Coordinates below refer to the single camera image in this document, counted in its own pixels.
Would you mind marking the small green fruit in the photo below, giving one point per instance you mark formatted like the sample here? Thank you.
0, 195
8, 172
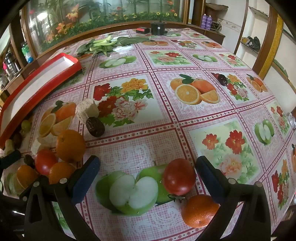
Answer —
26, 125

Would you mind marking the red tray with white inside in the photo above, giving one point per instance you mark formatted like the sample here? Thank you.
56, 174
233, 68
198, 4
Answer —
46, 74

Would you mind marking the red apple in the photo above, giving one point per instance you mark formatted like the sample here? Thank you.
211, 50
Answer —
179, 176

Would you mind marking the black tool on shelf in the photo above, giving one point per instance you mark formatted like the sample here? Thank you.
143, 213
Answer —
254, 42

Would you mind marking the red tomato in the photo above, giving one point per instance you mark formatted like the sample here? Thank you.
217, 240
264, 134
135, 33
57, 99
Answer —
45, 161

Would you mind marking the orange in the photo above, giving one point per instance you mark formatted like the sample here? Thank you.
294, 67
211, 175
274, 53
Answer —
25, 176
61, 172
198, 211
70, 146

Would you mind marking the pink bottle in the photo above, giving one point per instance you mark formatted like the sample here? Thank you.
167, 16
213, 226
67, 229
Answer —
4, 68

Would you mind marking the silver and black thermos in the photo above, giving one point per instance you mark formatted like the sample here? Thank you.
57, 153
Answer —
11, 63

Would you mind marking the floral mural glass panel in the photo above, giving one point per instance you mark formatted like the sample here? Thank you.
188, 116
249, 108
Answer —
104, 14

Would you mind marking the pale yellow-green vegetable piece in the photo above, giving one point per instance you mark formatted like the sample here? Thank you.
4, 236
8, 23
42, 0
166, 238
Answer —
9, 148

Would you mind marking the dark red date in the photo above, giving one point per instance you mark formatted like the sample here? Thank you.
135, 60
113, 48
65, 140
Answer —
222, 79
95, 127
29, 160

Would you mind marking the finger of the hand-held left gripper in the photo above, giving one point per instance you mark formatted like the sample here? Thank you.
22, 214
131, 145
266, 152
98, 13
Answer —
10, 158

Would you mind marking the green plastic bottle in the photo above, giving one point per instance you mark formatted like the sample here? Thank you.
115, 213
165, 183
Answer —
25, 52

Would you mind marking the black cylindrical container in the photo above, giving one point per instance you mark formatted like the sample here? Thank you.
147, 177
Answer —
158, 28

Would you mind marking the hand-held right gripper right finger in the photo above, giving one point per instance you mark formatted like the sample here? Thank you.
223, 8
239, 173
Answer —
208, 180

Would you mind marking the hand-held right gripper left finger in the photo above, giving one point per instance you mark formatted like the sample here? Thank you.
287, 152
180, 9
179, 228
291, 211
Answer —
85, 180

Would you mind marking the bunch of leafy greens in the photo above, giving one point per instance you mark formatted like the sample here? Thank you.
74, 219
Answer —
101, 44

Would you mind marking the fruit and flower printed tablecloth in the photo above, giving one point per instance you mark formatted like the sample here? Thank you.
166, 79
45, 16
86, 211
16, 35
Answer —
143, 143

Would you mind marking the small brown fruit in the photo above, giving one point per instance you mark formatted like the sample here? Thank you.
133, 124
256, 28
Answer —
17, 139

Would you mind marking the small red and black box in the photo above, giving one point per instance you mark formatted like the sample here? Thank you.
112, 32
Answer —
142, 30

